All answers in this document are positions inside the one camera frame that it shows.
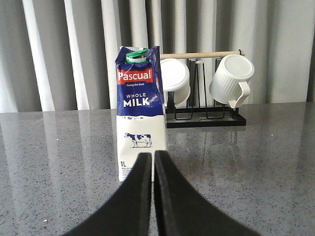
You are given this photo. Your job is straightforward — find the blue white milk carton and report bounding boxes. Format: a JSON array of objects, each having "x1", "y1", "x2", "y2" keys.
[{"x1": 115, "y1": 46, "x2": 167, "y2": 181}]

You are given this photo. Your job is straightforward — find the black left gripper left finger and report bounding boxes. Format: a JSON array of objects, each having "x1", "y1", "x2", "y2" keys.
[{"x1": 65, "y1": 153, "x2": 152, "y2": 236}]

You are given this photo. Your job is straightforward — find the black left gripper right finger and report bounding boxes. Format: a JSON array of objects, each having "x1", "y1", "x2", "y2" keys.
[{"x1": 154, "y1": 150, "x2": 258, "y2": 236}]

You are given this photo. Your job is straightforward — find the ribbed white mug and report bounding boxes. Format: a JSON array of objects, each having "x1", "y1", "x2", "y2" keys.
[{"x1": 209, "y1": 54, "x2": 254, "y2": 109}]

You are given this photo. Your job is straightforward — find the smooth white mug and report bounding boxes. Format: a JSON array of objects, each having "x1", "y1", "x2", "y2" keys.
[{"x1": 160, "y1": 59, "x2": 190, "y2": 107}]

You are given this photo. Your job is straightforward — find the grey white curtain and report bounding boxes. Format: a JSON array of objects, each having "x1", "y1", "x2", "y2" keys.
[{"x1": 0, "y1": 0, "x2": 315, "y2": 113}]

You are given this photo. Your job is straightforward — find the black wire mug rack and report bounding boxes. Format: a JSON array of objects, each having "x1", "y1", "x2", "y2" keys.
[{"x1": 160, "y1": 49, "x2": 247, "y2": 128}]

